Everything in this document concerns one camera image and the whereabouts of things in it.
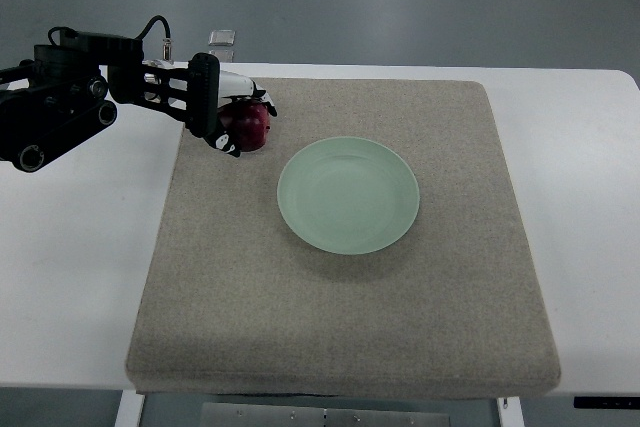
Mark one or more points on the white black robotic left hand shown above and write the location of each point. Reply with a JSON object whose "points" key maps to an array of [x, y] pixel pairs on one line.
{"points": [[234, 88]]}

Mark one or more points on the red apple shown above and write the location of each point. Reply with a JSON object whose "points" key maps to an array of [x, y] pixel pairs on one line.
{"points": [[247, 122]]}

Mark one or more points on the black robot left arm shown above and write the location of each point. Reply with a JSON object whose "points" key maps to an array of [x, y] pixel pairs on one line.
{"points": [[70, 89]]}

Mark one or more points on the light green plate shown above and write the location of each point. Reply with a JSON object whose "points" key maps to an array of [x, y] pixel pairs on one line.
{"points": [[348, 195]]}

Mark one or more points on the metal plate under table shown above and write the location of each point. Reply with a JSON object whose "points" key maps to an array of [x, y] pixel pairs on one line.
{"points": [[227, 415]]}

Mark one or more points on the clear plastic floor piece near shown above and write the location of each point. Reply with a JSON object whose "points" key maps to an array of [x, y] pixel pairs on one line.
{"points": [[223, 55]]}

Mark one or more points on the clear plastic floor piece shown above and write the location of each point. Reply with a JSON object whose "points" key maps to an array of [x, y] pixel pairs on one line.
{"points": [[223, 55], [222, 37]]}

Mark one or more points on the clear plastic floor piece far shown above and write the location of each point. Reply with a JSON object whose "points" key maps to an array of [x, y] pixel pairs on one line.
{"points": [[222, 37]]}

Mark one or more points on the beige fabric mat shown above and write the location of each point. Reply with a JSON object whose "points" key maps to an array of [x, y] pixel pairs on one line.
{"points": [[236, 303]]}

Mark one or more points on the white table leg left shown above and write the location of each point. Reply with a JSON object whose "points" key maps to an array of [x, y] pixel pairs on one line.
{"points": [[130, 409]]}

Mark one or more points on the white table leg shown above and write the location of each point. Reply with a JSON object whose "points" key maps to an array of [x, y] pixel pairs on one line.
{"points": [[510, 412], [130, 409]]}

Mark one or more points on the white table leg right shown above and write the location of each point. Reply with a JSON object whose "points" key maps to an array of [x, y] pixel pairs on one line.
{"points": [[510, 412]]}

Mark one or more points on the black table control panel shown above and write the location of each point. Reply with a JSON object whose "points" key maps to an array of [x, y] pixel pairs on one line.
{"points": [[606, 403]]}

